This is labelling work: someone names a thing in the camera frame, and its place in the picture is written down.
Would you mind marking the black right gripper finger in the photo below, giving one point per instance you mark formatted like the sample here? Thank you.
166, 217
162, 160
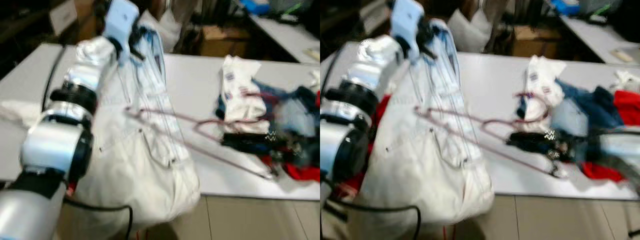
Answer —
250, 148
527, 137
532, 148
245, 137

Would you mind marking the beige flat object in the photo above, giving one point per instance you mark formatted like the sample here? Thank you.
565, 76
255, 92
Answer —
625, 55
313, 54

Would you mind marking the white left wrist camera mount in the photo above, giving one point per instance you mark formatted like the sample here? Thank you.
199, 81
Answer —
406, 20
120, 20

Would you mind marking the red garment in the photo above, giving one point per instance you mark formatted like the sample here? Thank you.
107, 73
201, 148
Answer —
300, 172
627, 107

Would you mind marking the blue plastic item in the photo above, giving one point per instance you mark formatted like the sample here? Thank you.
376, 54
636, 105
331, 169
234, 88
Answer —
565, 6
255, 6

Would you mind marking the white crumpled cloth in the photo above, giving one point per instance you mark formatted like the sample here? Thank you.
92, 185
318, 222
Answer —
315, 80
20, 112
627, 80

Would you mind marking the brown cardboard box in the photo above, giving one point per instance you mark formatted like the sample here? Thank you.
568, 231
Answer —
225, 40
535, 40

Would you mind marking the white garment with pocket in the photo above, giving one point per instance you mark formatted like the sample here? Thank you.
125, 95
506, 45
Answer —
430, 170
140, 165

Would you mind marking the white plastic bag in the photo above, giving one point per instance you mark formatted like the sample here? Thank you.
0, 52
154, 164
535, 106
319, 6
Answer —
470, 30
165, 27

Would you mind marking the blue denim garment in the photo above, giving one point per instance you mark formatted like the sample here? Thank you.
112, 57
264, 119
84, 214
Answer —
290, 115
585, 107

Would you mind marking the white garment with striped print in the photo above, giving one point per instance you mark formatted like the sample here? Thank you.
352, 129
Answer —
240, 100
542, 95

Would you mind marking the white paper sheet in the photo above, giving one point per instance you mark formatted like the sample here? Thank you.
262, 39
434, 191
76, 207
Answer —
64, 17

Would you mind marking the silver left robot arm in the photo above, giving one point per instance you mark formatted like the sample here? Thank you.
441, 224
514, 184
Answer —
345, 135
55, 145

